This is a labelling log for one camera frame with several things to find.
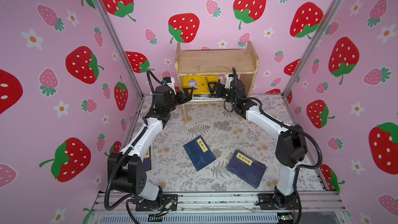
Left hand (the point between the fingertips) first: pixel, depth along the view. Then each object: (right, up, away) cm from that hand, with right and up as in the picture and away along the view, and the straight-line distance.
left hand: (187, 90), depth 80 cm
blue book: (+6, -37, +11) cm, 39 cm away
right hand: (+13, +3, +4) cm, 14 cm away
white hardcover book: (+8, -4, +6) cm, 11 cm away
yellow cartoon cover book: (+6, +5, +9) cm, 12 cm away
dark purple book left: (-24, -40, +7) cm, 47 cm away
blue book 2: (+32, -43, +4) cm, 54 cm away
